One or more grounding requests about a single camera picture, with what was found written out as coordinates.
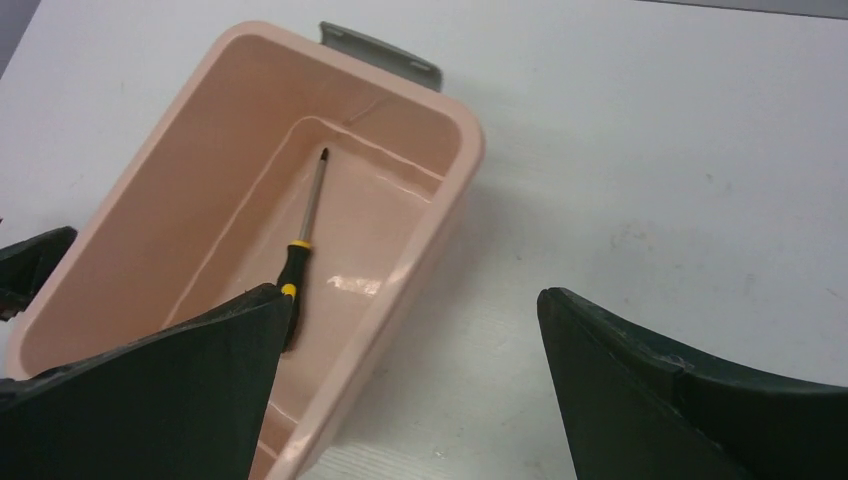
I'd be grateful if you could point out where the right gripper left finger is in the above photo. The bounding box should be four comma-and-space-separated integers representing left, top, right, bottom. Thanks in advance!
1, 284, 292, 479

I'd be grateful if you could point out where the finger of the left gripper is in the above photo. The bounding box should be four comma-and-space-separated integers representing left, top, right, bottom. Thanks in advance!
1, 226, 78, 322

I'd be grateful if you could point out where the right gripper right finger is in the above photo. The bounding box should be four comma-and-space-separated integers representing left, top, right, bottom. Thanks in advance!
537, 287, 847, 479

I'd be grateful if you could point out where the black yellow screwdriver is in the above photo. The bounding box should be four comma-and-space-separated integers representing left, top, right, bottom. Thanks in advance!
275, 146, 331, 354

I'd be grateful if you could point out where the pink plastic bin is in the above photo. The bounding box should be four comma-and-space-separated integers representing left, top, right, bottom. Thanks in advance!
6, 22, 484, 479

